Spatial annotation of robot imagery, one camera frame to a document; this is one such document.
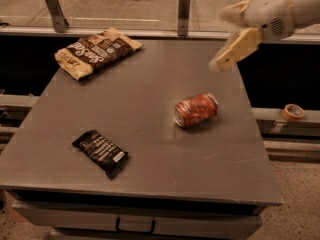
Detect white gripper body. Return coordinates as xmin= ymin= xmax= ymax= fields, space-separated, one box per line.
xmin=244 ymin=0 xmax=295 ymax=40

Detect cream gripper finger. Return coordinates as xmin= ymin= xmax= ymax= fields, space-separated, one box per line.
xmin=208 ymin=27 xmax=263 ymax=73
xmin=220 ymin=0 xmax=250 ymax=27

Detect red coke can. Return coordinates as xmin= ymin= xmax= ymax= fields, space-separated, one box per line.
xmin=174 ymin=93 xmax=219 ymax=127

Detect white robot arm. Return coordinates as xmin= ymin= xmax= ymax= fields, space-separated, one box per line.
xmin=208 ymin=0 xmax=320 ymax=72

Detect tan tape roll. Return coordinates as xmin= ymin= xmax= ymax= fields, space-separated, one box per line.
xmin=282 ymin=104 xmax=305 ymax=121

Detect brown chips bag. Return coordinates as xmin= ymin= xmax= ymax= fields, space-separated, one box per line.
xmin=55 ymin=28 xmax=143 ymax=80

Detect black snack bar wrapper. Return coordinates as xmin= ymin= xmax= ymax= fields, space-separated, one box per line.
xmin=72 ymin=130 xmax=128 ymax=179

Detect middle metal railing bracket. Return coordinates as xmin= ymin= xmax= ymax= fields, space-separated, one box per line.
xmin=177 ymin=0 xmax=191 ymax=37

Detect metal railing bracket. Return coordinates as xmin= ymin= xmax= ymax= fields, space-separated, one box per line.
xmin=45 ymin=0 xmax=69 ymax=33
xmin=177 ymin=0 xmax=191 ymax=37

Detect left metal railing bracket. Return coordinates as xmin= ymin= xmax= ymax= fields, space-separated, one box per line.
xmin=45 ymin=0 xmax=69 ymax=33

